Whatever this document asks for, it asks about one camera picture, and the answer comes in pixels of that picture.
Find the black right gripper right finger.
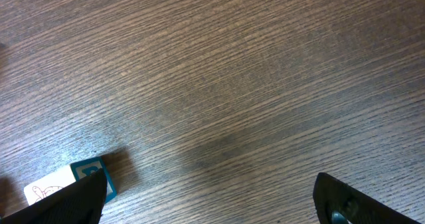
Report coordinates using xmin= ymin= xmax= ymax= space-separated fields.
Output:
xmin=313 ymin=172 xmax=419 ymax=224

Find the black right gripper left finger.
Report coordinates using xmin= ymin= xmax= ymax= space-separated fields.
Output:
xmin=1 ymin=169 xmax=107 ymax=224

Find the white yellow picture block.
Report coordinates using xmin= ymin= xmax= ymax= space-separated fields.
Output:
xmin=24 ymin=156 xmax=117 ymax=205

